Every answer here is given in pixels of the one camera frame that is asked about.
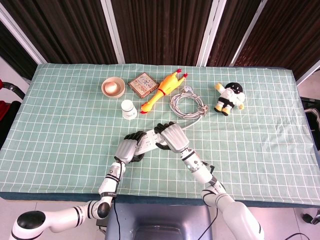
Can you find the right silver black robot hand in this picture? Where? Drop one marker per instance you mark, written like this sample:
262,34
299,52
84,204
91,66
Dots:
175,137

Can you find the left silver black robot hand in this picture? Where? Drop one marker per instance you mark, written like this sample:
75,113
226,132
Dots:
125,150

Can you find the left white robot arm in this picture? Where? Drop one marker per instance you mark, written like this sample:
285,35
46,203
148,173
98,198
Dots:
107,187

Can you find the white paper cup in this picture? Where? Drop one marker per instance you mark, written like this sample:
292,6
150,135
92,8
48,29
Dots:
128,111

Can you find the yellow rubber chicken toy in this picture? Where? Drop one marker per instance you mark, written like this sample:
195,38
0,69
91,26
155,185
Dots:
167,86

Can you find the beige bowl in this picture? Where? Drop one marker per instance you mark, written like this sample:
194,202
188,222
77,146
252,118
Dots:
120,91

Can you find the brown card box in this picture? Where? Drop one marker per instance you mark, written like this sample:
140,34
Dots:
143,84

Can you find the green checked tablecloth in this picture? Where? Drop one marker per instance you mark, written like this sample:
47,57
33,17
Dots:
62,140

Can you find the black white plush doll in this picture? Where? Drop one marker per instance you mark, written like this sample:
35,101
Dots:
231,98

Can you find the black box under table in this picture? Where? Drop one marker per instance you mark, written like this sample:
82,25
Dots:
101,222

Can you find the grey robot torso base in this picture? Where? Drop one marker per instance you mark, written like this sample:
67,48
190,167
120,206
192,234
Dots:
160,222

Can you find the dark folding screen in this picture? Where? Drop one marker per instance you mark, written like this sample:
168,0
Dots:
162,30

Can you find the black chair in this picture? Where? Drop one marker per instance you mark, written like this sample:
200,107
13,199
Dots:
12,110
313,120

